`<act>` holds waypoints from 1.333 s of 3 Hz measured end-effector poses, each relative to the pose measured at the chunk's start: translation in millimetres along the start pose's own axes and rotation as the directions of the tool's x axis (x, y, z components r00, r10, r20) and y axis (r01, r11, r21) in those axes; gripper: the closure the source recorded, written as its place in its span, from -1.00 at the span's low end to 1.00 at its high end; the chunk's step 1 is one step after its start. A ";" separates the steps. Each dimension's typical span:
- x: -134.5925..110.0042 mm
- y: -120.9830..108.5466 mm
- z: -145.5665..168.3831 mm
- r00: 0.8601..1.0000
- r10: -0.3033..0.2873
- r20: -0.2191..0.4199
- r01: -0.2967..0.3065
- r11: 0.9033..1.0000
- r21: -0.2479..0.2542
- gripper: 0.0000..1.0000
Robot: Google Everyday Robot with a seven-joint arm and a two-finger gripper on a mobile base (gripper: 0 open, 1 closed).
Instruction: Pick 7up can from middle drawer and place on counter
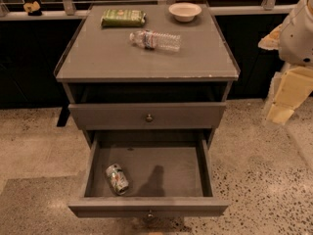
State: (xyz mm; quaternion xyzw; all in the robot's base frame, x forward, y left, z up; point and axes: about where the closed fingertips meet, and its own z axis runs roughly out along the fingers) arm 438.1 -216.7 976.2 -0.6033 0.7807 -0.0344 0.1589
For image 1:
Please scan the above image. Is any white bowl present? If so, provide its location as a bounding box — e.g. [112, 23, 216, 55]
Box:
[168, 3, 201, 23]

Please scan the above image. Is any grey window ledge rail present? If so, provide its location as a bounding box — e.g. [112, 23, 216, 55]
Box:
[0, 4, 295, 21]

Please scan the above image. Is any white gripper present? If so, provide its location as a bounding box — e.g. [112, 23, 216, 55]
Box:
[258, 0, 313, 124]

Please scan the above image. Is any green silver 7up can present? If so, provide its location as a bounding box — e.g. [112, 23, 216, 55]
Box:
[106, 164, 129, 195]

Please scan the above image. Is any yellow object on black base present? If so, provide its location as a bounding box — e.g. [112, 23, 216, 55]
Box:
[23, 1, 42, 16]

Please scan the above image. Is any closed grey top drawer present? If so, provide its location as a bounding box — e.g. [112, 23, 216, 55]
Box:
[68, 102, 226, 130]

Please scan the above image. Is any grey drawer cabinet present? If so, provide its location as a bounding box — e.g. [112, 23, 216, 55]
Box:
[57, 5, 239, 143]

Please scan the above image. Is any green snack bag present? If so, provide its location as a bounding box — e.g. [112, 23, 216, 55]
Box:
[101, 9, 146, 27]

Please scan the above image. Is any clear plastic water bottle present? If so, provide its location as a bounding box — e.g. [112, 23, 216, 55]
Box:
[129, 29, 181, 52]

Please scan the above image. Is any open grey middle drawer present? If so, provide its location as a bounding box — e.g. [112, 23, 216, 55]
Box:
[68, 138, 229, 218]

